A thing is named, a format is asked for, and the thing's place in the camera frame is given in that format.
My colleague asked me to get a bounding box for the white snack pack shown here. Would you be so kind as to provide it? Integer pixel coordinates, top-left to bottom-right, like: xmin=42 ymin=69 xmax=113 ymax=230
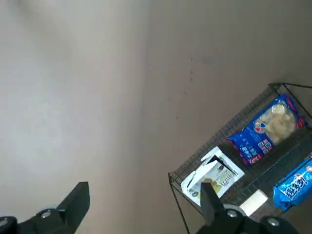
xmin=180 ymin=147 xmax=245 ymax=206

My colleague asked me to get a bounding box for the blue biscuit packet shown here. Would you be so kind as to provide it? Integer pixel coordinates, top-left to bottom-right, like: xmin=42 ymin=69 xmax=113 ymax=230
xmin=273 ymin=156 xmax=312 ymax=212

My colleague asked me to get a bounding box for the black wire shelf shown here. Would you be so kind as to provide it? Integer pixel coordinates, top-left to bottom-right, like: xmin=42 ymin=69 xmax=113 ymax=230
xmin=168 ymin=82 xmax=312 ymax=234

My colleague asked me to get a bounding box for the cream cardboard box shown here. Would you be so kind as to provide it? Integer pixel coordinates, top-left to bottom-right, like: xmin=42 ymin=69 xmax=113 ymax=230
xmin=238 ymin=190 xmax=268 ymax=217

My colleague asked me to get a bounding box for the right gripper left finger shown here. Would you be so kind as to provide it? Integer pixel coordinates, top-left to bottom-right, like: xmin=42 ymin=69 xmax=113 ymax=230
xmin=0 ymin=181 xmax=90 ymax=234

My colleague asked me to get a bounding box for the blue windowed snack bag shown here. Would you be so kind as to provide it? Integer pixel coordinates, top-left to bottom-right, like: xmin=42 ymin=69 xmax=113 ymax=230
xmin=227 ymin=94 xmax=308 ymax=166

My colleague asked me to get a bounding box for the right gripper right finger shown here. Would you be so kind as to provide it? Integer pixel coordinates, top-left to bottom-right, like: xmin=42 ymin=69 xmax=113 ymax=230
xmin=195 ymin=181 xmax=300 ymax=234

